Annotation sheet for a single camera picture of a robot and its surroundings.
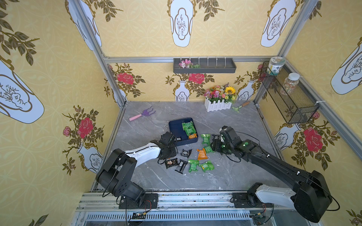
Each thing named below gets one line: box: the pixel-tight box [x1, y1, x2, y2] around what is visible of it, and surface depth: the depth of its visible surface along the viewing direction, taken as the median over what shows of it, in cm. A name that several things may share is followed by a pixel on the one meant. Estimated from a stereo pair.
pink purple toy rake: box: [129, 105, 157, 122], surface depth 116 cm
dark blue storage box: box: [168, 117, 199, 147], surface depth 101 cm
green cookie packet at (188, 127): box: [181, 120, 197, 134], surface depth 105 cm
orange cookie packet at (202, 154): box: [196, 147, 208, 161], surface depth 92 cm
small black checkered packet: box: [180, 148, 193, 159], surface depth 92 cm
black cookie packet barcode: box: [174, 159, 188, 175], surface depth 87 cm
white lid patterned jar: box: [266, 56, 287, 76], surface depth 87 cm
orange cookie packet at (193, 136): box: [188, 133, 198, 140], surface depth 100 cm
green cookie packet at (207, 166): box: [198, 160, 215, 173], surface depth 87 cm
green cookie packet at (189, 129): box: [181, 124, 197, 137], surface depth 104 cm
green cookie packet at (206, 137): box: [200, 133, 211, 146], surface depth 100 cm
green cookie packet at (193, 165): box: [188, 159, 200, 173], surface depth 87 cm
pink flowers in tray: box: [178, 58, 201, 69], surface depth 89 cm
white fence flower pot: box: [204, 97, 233, 113], surface depth 115 cm
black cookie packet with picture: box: [164, 157, 179, 170], surface depth 89 cm
